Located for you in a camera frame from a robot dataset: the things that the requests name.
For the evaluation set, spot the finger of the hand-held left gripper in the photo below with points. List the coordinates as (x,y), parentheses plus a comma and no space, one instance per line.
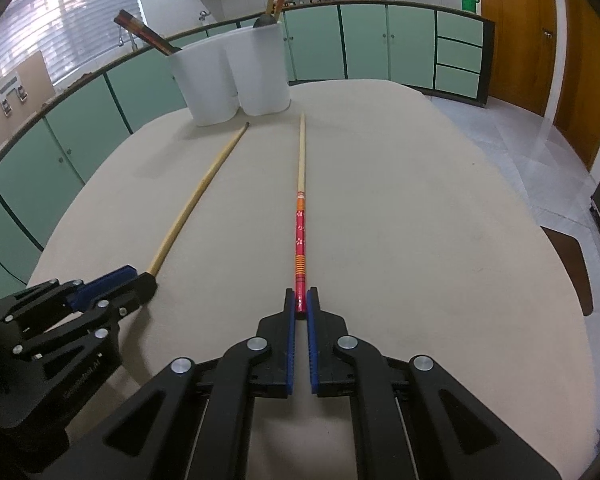
(105,285)
(127,304)

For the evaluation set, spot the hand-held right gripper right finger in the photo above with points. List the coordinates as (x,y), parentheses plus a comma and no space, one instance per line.
(312,345)

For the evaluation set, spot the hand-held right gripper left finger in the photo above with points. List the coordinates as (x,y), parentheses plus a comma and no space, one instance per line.
(290,340)

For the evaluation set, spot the dark brown chopstick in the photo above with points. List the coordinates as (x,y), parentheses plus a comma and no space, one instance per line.
(135,33)
(141,26)

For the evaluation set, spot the white double utensil holder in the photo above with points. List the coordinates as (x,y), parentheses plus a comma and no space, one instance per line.
(260,70)

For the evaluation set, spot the cardboard box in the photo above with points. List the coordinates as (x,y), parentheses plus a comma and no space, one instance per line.
(15,115)

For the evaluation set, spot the metal faucet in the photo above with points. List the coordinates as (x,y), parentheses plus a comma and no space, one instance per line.
(133,42)

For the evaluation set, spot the window with blinds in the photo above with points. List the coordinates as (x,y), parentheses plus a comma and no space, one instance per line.
(65,20)

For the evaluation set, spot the brown wooden chair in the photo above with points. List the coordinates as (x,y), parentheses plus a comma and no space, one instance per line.
(572,270)

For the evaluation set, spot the green base cabinets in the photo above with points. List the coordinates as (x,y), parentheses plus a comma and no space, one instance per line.
(365,45)

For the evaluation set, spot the plain wooden door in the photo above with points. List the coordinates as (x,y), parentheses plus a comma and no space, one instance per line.
(590,75)

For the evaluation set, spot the wall tap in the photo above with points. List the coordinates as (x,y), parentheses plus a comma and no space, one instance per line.
(203,14)

